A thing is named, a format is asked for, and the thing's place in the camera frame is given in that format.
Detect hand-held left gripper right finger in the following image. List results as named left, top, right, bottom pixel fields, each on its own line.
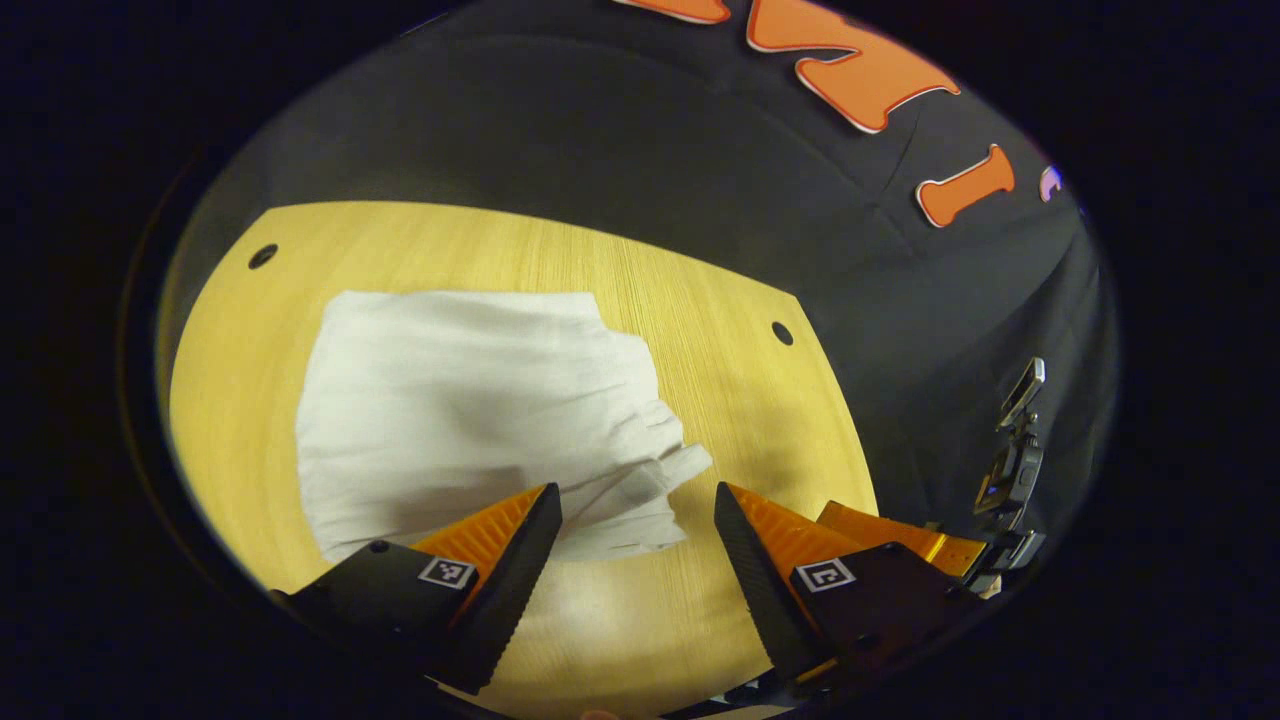
left=714, top=482, right=976, bottom=701

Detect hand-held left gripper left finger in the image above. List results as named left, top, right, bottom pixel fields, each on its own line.
left=270, top=483, right=563, bottom=696

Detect white jeans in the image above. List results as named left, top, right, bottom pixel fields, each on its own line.
left=295, top=290, right=714, bottom=564

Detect black backdrop cloth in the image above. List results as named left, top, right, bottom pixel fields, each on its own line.
left=160, top=0, right=1119, bottom=566

